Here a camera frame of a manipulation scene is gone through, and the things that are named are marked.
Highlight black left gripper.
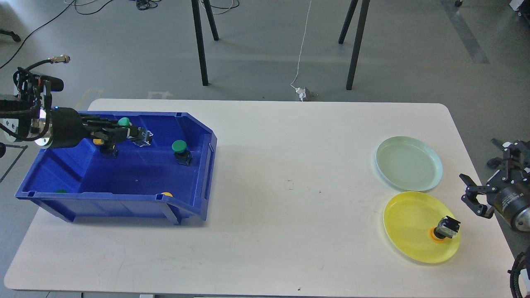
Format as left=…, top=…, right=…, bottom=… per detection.
left=39, top=107, right=139, bottom=149

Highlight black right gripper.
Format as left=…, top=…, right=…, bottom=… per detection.
left=459, top=138, right=530, bottom=233

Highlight green push button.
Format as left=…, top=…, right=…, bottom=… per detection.
left=171, top=139, right=193, bottom=166
left=117, top=117, right=153, bottom=147

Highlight yellow push button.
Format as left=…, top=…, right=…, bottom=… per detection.
left=92, top=138, right=119, bottom=158
left=428, top=216, right=461, bottom=243

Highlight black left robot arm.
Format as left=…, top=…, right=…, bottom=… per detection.
left=0, top=55, right=153, bottom=158

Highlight yellow push button back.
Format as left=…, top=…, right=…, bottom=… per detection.
left=92, top=138, right=119, bottom=158

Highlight pale green plate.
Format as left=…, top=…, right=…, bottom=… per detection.
left=375, top=136, right=443, bottom=191

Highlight yellow plate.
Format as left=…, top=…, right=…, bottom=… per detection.
left=383, top=191, right=460, bottom=264

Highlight blue plastic bin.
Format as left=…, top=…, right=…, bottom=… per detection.
left=15, top=111, right=217, bottom=225

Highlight black tripod leg left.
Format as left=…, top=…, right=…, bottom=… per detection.
left=191, top=0, right=219, bottom=86

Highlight black tripod leg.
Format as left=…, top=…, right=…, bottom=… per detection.
left=191, top=0, right=219, bottom=86
left=337, top=0, right=370, bottom=91

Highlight black tripod leg right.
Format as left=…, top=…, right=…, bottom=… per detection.
left=337, top=0, right=370, bottom=91

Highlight black floor cable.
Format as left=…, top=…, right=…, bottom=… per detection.
left=0, top=0, right=166, bottom=69

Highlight white cable with plug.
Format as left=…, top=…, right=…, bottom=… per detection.
left=291, top=0, right=313, bottom=102

